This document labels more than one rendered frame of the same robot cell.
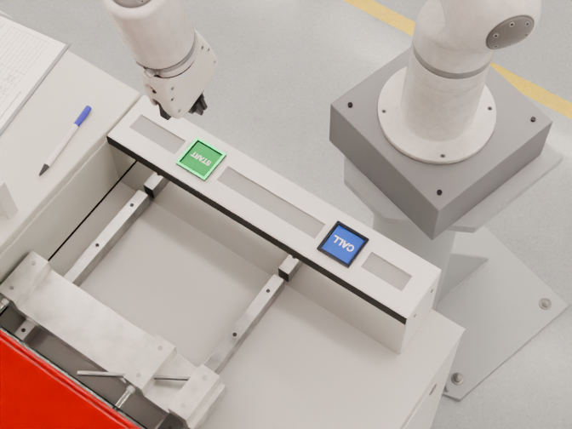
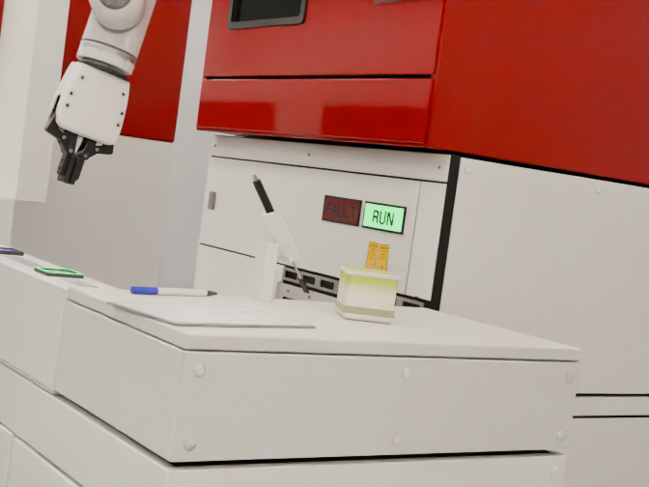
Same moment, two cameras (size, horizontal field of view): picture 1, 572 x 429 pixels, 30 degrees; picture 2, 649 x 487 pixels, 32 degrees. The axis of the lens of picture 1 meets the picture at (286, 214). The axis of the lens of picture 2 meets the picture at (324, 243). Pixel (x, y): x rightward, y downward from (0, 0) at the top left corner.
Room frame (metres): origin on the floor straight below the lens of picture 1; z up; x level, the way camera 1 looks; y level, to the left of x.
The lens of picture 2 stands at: (2.29, 1.02, 1.14)
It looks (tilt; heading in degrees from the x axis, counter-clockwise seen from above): 3 degrees down; 199
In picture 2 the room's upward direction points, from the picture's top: 8 degrees clockwise
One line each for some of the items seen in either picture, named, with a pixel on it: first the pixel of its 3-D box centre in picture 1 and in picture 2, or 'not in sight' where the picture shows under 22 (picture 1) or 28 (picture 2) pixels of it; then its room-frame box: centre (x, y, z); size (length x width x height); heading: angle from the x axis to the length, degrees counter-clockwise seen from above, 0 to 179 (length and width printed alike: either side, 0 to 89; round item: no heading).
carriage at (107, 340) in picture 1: (112, 344); not in sight; (0.61, 0.27, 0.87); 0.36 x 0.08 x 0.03; 54
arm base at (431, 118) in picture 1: (444, 80); not in sight; (0.96, -0.25, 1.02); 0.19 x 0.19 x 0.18
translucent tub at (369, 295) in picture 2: not in sight; (366, 294); (0.79, 0.58, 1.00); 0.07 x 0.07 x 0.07; 28
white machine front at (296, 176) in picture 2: not in sight; (302, 245); (0.24, 0.27, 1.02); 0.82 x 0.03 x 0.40; 54
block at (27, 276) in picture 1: (25, 278); not in sight; (0.70, 0.40, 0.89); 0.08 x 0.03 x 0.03; 144
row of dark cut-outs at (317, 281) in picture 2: not in sight; (347, 290); (0.36, 0.41, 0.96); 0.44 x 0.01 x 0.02; 54
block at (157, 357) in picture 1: (151, 364); not in sight; (0.56, 0.20, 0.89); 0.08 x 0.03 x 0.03; 144
